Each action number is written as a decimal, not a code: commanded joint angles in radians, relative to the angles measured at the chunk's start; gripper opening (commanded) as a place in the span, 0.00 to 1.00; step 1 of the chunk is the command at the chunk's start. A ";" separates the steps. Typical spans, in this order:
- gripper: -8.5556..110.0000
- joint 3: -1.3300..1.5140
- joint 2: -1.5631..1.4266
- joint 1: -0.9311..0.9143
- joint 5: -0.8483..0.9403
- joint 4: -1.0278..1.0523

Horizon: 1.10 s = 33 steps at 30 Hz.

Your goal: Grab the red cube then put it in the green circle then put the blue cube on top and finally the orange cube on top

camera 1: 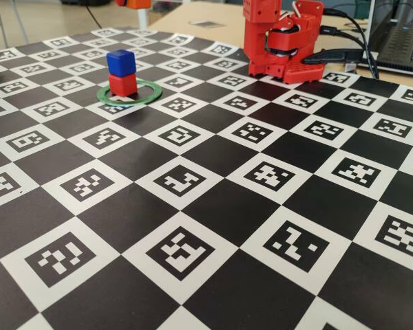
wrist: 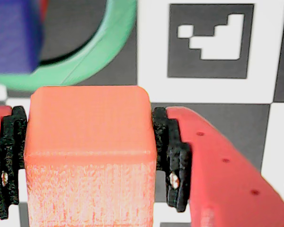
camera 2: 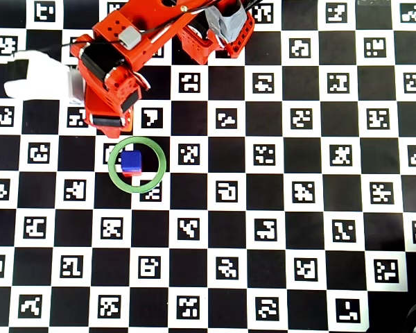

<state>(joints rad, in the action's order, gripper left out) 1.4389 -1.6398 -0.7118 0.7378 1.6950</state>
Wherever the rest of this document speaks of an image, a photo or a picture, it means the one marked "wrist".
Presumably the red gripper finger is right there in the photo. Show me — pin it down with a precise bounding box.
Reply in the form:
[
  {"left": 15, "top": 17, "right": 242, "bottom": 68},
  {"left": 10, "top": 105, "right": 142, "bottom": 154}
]
[
  {"left": 0, "top": 105, "right": 28, "bottom": 227},
  {"left": 151, "top": 106, "right": 284, "bottom": 227}
]

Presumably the orange cube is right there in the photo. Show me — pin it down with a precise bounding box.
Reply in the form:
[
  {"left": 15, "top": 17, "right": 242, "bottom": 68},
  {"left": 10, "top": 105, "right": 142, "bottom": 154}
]
[{"left": 23, "top": 85, "right": 157, "bottom": 227}]

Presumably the blue cube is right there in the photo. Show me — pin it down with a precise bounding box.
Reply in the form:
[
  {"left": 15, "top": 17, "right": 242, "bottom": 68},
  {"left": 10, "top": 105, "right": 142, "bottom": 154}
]
[{"left": 0, "top": 0, "right": 47, "bottom": 74}]

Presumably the black white marker checkerboard mat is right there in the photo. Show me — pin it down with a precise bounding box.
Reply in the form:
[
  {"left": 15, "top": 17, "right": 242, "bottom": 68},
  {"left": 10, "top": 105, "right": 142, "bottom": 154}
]
[{"left": 0, "top": 0, "right": 284, "bottom": 227}]

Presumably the green ring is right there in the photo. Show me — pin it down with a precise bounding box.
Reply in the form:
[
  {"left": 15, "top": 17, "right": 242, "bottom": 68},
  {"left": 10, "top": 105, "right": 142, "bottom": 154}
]
[{"left": 0, "top": 0, "right": 138, "bottom": 92}]

